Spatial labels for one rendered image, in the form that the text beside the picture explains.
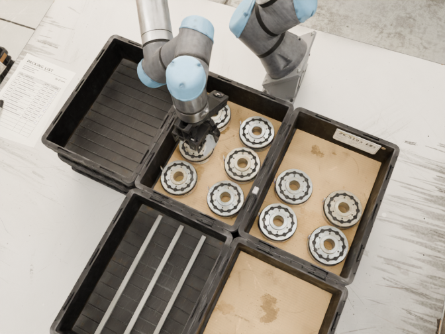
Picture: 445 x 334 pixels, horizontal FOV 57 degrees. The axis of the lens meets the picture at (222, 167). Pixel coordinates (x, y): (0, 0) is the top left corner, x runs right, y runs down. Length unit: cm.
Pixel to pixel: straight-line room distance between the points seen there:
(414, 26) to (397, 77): 114
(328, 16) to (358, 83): 113
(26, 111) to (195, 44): 87
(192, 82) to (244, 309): 60
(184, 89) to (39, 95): 89
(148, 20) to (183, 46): 17
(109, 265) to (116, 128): 41
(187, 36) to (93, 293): 70
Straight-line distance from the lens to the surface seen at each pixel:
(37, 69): 167
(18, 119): 159
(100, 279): 118
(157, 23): 100
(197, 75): 80
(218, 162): 120
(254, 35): 125
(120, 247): 118
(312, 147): 123
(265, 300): 112
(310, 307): 113
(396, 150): 118
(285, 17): 118
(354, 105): 148
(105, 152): 127
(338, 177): 121
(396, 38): 261
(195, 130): 96
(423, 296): 135
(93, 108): 135
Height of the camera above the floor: 195
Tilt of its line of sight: 69 degrees down
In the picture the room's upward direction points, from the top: 6 degrees counter-clockwise
